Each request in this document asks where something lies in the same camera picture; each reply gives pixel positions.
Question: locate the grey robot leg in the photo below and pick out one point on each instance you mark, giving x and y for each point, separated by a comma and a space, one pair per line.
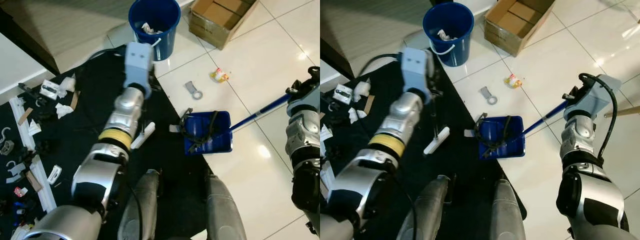
427, 215
140, 210
225, 215
507, 215

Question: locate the brown cardboard strip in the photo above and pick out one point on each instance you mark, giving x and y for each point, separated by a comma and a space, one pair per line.
75, 100
25, 116
369, 104

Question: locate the crumpled white paper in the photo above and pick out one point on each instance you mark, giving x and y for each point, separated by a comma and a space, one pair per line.
147, 27
442, 35

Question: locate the long white plastic strip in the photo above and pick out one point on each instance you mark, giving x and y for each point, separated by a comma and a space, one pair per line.
31, 150

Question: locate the grey right robot leg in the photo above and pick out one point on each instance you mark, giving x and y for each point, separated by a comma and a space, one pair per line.
225, 215
507, 215

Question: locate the wooden furniture leg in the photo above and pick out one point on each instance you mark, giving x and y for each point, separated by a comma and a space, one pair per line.
622, 111

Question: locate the small grey flat piece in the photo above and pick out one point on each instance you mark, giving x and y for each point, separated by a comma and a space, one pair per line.
175, 128
470, 133

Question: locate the grey left robot leg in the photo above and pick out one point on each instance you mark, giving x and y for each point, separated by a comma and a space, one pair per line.
427, 215
140, 210

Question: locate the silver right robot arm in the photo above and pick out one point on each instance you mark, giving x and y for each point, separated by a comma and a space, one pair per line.
575, 140
300, 135

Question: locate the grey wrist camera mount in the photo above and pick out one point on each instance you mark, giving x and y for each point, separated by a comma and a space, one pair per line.
137, 60
306, 105
595, 100
415, 65

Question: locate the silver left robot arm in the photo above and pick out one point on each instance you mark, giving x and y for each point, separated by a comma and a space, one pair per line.
400, 117
122, 112

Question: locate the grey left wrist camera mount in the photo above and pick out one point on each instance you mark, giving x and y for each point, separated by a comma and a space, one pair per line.
137, 60
415, 65

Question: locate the blue plastic bucket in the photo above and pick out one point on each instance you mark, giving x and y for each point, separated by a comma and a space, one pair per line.
167, 45
462, 50

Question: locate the black curved plastic piece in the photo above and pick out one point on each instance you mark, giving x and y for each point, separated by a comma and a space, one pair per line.
481, 136
186, 131

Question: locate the open cardboard box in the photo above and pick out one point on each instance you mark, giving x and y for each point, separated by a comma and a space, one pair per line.
220, 12
515, 15

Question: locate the black tool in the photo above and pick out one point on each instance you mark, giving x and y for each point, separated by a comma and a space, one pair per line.
30, 91

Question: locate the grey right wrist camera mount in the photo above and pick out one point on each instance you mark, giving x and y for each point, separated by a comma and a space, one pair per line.
595, 100
306, 105

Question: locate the white printed package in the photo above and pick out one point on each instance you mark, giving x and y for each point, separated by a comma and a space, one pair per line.
342, 93
49, 89

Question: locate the yellow red snack wrapper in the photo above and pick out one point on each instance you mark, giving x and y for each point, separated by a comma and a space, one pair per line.
512, 81
219, 75

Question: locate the small white label piece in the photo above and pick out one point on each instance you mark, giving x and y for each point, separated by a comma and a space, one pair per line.
55, 174

